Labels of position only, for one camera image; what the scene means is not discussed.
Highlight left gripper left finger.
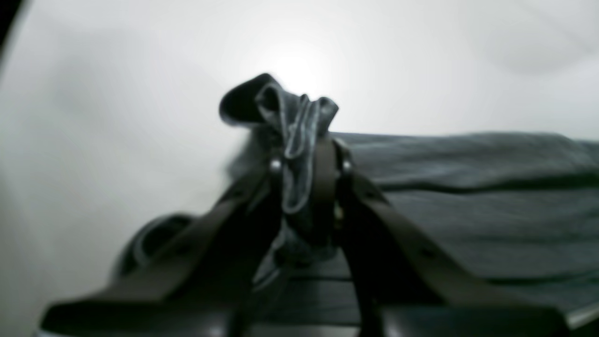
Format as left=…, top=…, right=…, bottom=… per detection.
left=39, top=159, right=282, bottom=337

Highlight grey t-shirt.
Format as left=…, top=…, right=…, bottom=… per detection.
left=115, top=73, right=599, bottom=328

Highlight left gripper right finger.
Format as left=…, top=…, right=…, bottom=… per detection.
left=312, top=137, right=569, bottom=337

